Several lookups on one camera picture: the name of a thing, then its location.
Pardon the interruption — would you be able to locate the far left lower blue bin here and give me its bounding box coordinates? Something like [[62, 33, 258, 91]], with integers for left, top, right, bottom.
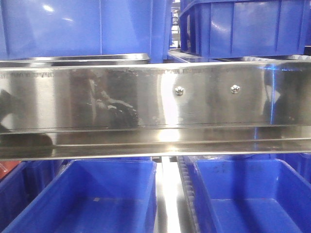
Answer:
[[0, 160, 64, 230]]

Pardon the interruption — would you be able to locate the left rail screw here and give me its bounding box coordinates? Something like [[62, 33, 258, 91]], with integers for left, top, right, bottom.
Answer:
[[174, 86, 184, 96]]

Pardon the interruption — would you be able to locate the upper left blue bin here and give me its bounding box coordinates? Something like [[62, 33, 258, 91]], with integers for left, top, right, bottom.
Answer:
[[0, 0, 172, 63]]

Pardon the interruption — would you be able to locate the stainless steel shelf rail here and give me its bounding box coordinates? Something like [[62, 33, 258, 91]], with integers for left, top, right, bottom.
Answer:
[[0, 60, 311, 160]]

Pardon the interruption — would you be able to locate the rail screw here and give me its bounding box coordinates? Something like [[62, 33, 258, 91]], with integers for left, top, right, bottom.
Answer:
[[174, 86, 184, 96], [230, 84, 241, 94]]

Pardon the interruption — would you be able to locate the blue bin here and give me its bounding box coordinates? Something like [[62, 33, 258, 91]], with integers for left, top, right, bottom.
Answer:
[[0, 160, 64, 230], [179, 0, 311, 59], [185, 158, 311, 233], [4, 160, 156, 233], [0, 0, 172, 63]]

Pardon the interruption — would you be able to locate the right rail screw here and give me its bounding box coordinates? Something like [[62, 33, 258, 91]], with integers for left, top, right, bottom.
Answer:
[[230, 84, 241, 94]]

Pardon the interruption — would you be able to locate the lower right blue bin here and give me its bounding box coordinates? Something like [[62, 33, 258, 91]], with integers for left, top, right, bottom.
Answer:
[[185, 158, 311, 233]]

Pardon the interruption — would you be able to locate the steel roller track divider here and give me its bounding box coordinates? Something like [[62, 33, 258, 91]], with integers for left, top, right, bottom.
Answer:
[[153, 156, 196, 233]]

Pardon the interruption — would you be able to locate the silver metal tray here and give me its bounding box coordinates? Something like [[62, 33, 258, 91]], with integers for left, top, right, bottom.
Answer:
[[0, 53, 151, 68]]

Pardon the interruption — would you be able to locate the upper right blue bin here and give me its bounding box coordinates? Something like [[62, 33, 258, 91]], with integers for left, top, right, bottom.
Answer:
[[179, 0, 311, 59]]

